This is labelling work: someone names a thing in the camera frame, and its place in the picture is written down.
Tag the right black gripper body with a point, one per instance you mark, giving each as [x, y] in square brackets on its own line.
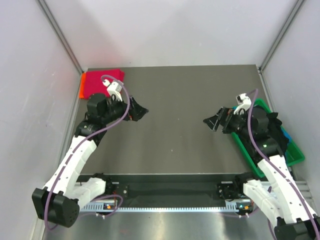
[234, 123]

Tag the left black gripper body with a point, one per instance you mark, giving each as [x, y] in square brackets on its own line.
[117, 110]

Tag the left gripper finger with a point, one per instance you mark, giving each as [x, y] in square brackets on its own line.
[133, 102]
[140, 112]

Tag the red t shirt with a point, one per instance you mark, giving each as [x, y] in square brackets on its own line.
[93, 82]

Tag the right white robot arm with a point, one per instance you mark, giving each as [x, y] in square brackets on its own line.
[287, 211]

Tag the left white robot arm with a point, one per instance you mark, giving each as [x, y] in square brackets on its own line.
[60, 200]

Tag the folded orange t shirt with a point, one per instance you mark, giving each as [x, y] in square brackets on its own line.
[82, 85]

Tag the black t shirt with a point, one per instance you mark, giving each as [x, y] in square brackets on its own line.
[267, 132]

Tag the blue t shirt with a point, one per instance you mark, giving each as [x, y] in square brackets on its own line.
[285, 133]

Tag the green plastic tray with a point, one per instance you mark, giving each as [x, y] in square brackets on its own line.
[293, 154]

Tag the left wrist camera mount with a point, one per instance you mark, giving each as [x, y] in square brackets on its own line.
[114, 89]

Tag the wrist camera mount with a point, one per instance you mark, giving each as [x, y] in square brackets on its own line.
[243, 104]
[114, 89]

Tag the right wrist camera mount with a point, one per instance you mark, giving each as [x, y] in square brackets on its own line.
[243, 104]

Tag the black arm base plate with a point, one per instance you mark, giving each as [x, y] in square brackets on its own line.
[172, 190]

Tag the left aluminium frame post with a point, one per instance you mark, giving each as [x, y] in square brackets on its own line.
[44, 7]

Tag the aluminium frame post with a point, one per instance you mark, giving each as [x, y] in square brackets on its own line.
[298, 4]
[44, 7]

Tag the right aluminium frame post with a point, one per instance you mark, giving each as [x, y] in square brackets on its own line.
[298, 4]

